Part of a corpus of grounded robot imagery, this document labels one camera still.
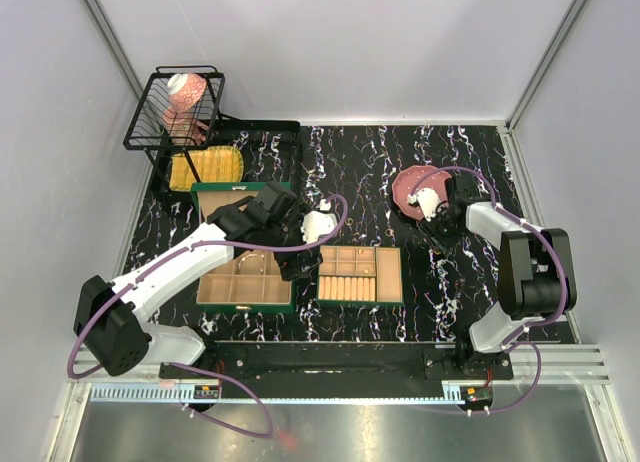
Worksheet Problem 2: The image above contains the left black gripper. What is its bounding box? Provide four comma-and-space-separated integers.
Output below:
263, 204, 324, 280

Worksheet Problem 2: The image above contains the pearl ended bangle bracelet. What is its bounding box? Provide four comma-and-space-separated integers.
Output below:
236, 252, 266, 277

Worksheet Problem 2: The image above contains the small green jewelry tray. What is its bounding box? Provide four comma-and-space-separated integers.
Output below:
317, 246, 404, 306

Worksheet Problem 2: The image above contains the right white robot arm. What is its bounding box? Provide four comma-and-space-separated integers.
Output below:
408, 169, 577, 379

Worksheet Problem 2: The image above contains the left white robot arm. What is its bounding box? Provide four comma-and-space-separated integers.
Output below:
67, 182, 336, 379

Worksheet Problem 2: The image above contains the large green jewelry box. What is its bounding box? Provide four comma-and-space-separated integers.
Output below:
191, 182, 293, 313

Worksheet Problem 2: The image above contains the pink polka dot plate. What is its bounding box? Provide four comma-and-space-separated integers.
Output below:
392, 165, 451, 218

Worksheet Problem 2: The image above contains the yellow woven tray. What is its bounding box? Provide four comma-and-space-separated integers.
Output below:
169, 146, 244, 192

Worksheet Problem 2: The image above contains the pink patterned cup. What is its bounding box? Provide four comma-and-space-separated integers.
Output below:
162, 107, 209, 146

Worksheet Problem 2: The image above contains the pink patterned ceramic bowl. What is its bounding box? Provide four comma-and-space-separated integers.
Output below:
167, 73, 206, 112

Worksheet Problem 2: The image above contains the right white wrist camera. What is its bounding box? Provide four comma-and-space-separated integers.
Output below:
406, 186, 447, 221

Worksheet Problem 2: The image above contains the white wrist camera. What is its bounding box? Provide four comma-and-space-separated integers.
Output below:
301, 199, 337, 244
406, 186, 447, 221

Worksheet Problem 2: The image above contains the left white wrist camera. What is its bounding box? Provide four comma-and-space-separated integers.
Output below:
301, 199, 337, 244

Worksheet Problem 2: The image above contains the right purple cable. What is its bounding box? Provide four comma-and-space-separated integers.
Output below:
412, 166, 571, 416

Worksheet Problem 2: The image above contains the purple cable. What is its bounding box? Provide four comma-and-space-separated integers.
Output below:
412, 166, 571, 416
67, 194, 350, 439

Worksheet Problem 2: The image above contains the black wire dish rack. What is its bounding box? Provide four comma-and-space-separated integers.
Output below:
123, 65, 302, 192

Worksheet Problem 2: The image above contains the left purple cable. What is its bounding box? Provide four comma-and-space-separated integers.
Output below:
67, 194, 350, 439

